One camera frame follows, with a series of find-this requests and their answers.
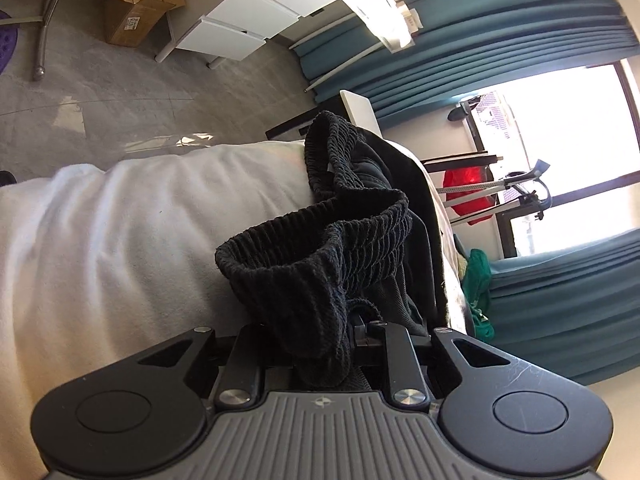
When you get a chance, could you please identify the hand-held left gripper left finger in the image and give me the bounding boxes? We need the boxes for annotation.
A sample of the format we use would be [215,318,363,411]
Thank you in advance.
[136,326,272,407]

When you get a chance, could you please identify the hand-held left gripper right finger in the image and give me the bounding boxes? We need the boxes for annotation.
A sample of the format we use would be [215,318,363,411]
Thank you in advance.
[366,321,512,407]

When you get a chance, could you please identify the black pants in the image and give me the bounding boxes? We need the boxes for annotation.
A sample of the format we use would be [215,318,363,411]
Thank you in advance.
[215,110,452,393]

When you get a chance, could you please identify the green garment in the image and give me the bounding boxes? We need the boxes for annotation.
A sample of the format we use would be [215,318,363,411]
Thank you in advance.
[459,248,497,342]

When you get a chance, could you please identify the bed with pastel sheet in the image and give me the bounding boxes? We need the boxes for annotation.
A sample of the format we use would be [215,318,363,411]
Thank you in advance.
[0,140,473,480]

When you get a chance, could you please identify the teal curtain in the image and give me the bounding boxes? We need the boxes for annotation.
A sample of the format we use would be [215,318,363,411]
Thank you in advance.
[486,230,640,387]
[291,0,640,127]

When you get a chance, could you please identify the red bag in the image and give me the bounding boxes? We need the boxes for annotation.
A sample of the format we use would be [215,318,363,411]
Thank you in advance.
[442,167,497,227]

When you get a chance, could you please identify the garment steamer stand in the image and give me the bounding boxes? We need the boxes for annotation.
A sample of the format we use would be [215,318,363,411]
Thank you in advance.
[434,159,552,222]

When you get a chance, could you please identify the window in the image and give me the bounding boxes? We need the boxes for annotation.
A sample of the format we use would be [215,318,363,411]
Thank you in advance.
[447,60,640,262]

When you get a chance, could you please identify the white dresser with drawers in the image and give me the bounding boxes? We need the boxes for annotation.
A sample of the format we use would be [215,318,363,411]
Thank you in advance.
[154,0,417,69]

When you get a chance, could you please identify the group of cosmetics on dresser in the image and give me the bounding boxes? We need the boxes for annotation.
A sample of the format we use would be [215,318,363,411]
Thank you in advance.
[367,0,422,41]

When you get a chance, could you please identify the cardboard box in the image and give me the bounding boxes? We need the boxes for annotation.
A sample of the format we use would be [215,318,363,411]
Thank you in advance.
[103,0,187,49]

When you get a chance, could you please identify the metal chair leg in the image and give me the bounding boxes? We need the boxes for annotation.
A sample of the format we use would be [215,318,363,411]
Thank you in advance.
[32,0,77,82]

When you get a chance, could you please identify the purple mat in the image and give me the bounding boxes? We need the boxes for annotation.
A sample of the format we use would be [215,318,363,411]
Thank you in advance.
[0,9,27,72]

